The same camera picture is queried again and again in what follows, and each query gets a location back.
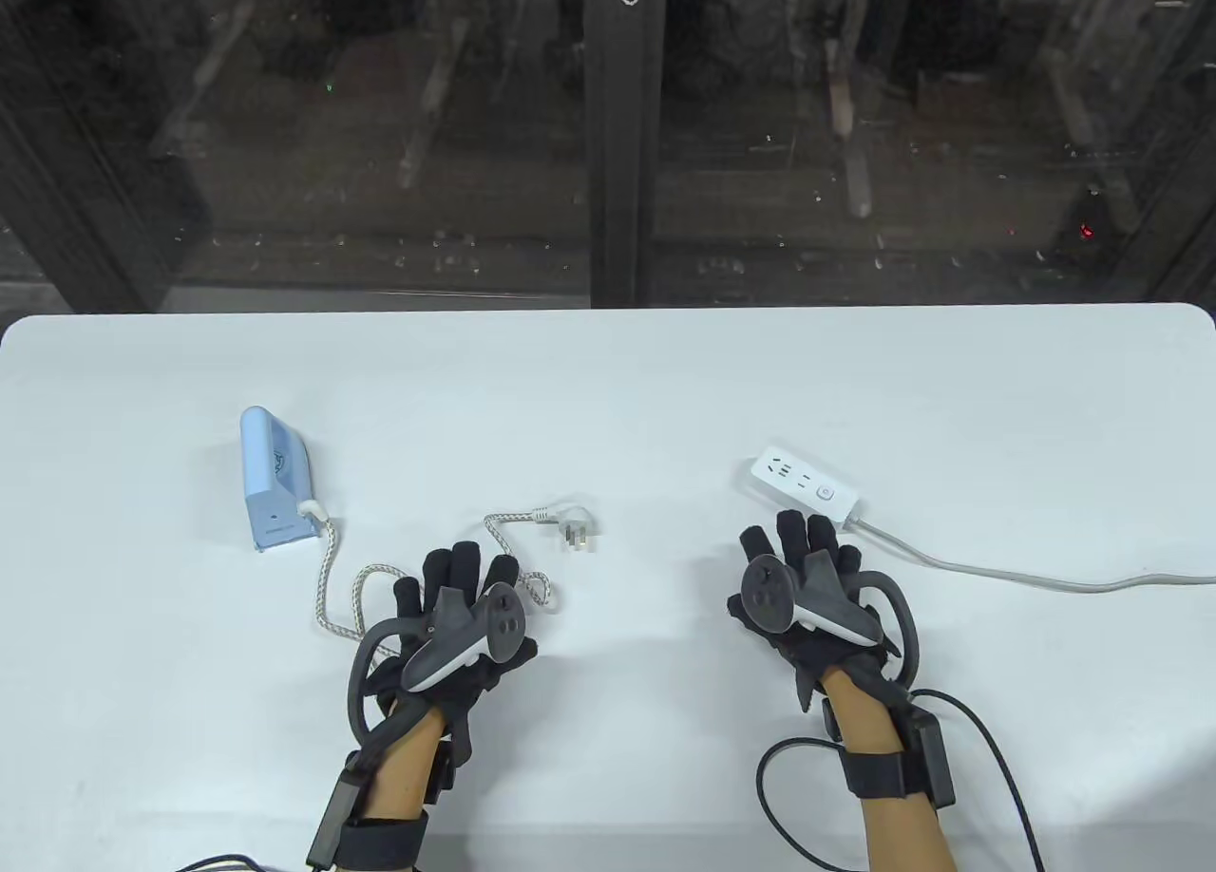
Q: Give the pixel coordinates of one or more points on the person's right hand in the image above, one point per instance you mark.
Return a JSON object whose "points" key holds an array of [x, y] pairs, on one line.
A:
{"points": [[793, 535]]}

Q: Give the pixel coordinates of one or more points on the white power strip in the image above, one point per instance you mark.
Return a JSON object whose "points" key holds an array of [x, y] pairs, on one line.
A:
{"points": [[803, 483]]}

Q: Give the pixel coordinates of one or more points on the grey black hand controller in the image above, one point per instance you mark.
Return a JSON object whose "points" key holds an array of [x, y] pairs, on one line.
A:
{"points": [[826, 616], [446, 658]]}

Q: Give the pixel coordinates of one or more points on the person's right forearm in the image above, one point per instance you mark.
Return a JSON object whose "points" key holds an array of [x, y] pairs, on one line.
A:
{"points": [[902, 834]]}

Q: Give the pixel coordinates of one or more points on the light blue electric iron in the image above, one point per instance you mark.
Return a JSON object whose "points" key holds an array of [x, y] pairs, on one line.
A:
{"points": [[271, 478]]}

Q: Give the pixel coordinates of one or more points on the person's left hand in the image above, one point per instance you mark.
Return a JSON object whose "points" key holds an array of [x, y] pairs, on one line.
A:
{"points": [[456, 568]]}

